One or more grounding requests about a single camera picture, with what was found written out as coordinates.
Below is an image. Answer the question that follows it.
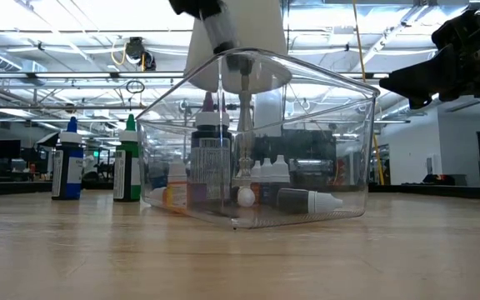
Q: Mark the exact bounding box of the small black food coloring bottle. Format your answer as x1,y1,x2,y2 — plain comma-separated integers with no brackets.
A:
276,187,344,216

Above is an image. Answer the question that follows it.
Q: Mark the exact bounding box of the small orange food coloring bottle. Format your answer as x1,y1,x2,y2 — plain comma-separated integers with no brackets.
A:
148,186,169,208

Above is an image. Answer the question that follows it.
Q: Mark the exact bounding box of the black overhead device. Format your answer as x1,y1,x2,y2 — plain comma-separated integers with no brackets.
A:
123,36,158,73

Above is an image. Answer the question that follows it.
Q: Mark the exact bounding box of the large green food coloring bottle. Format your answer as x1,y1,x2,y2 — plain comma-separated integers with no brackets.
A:
112,113,142,203

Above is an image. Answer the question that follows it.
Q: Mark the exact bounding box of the large purple food coloring bottle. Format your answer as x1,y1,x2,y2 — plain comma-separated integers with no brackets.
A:
188,91,233,212

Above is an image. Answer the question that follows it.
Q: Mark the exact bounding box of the small yellow food coloring bottle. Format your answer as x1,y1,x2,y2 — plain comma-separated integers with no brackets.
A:
166,156,190,213

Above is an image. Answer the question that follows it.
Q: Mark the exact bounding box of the small white food coloring bottle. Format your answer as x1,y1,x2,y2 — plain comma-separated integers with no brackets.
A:
237,187,257,208

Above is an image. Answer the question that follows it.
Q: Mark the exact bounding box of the small white-capped food coloring bottle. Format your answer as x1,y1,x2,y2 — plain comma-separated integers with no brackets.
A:
250,160,263,205
271,154,291,191

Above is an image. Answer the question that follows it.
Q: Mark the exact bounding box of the black aluminium table frame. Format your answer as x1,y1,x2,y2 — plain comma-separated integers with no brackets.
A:
0,179,480,202

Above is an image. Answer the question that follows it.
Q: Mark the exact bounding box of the silver table lamp white shade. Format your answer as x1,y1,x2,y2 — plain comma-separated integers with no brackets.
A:
183,0,294,197

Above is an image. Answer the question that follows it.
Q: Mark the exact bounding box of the yellow hanging cable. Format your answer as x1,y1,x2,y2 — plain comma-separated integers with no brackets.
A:
351,0,386,187

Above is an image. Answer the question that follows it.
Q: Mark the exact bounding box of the large blue food coloring bottle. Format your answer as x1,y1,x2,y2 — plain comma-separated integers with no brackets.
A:
51,116,85,202

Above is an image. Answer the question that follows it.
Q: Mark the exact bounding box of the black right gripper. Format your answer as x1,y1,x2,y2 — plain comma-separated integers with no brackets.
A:
379,7,480,110

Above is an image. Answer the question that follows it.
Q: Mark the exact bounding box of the clear plastic bin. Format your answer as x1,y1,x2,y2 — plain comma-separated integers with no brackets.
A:
135,47,382,230

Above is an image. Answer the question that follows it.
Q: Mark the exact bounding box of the black monitor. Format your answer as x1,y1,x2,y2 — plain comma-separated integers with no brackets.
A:
0,138,23,160

